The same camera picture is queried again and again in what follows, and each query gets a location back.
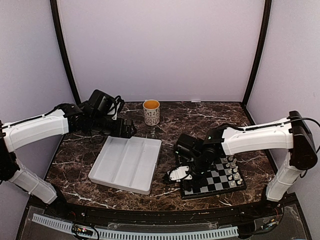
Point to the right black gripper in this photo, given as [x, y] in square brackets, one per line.
[201, 182]

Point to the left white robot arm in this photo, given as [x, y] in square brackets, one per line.
[99, 113]

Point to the right black frame post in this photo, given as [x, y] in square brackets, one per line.
[258, 52]

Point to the black frame post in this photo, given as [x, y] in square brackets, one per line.
[63, 50]
[258, 52]

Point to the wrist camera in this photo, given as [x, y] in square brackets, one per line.
[177, 175]
[116, 106]

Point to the yellow patterned mug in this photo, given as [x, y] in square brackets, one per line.
[151, 112]

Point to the white chess piece row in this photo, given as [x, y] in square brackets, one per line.
[232, 173]

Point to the black front rail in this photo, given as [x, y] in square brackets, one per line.
[236, 207]

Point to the left black frame post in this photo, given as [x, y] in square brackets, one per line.
[63, 50]

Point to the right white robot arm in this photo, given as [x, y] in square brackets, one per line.
[290, 133]

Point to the white slotted cable duct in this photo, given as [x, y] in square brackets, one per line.
[122, 231]

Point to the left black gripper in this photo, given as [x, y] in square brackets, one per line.
[118, 132]

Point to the black white chess board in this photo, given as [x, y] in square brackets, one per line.
[214, 183]

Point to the white plastic tray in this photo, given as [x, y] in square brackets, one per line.
[127, 164]

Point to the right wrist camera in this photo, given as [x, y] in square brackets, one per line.
[177, 175]

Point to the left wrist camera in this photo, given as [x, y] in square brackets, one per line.
[116, 106]

